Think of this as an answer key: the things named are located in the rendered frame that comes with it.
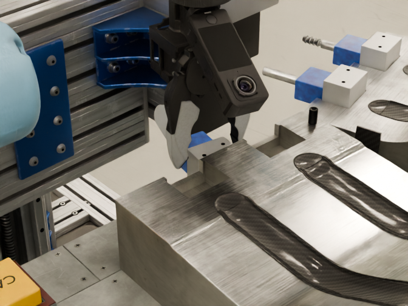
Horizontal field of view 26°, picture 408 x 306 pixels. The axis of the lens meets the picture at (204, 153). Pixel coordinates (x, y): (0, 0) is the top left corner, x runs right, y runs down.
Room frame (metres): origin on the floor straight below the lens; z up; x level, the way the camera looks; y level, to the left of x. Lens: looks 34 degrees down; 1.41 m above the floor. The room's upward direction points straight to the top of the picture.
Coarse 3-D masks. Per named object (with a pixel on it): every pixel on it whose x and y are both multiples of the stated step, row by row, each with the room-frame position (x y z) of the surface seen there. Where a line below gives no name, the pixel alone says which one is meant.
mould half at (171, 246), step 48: (240, 144) 0.78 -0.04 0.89; (336, 144) 0.78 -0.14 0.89; (144, 192) 0.69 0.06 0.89; (240, 192) 0.69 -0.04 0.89; (288, 192) 0.70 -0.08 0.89; (384, 192) 0.70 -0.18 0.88; (144, 240) 0.65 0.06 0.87; (192, 240) 0.62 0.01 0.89; (240, 240) 0.62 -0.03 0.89; (336, 240) 0.63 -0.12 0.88; (384, 240) 0.63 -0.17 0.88; (144, 288) 0.65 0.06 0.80; (192, 288) 0.59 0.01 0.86; (240, 288) 0.56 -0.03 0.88; (288, 288) 0.56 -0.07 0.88
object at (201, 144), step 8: (192, 136) 0.87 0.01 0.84; (200, 136) 0.87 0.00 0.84; (208, 136) 0.87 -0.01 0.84; (192, 144) 0.85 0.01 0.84; (200, 144) 0.83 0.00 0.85; (208, 144) 0.83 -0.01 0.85; (216, 144) 0.83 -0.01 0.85; (224, 144) 0.83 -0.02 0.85; (192, 152) 0.81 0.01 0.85; (200, 152) 0.81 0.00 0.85; (208, 152) 0.81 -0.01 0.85; (192, 160) 0.81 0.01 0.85; (184, 168) 0.83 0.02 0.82; (192, 168) 0.81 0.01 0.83
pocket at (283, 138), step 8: (280, 128) 0.82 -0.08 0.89; (272, 136) 0.82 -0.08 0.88; (280, 136) 0.82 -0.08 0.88; (288, 136) 0.81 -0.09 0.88; (296, 136) 0.80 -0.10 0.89; (256, 144) 0.80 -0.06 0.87; (264, 144) 0.80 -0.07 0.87; (272, 144) 0.81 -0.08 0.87; (280, 144) 0.82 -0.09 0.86; (288, 144) 0.81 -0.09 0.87; (264, 152) 0.80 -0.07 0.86; (272, 152) 0.80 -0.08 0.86
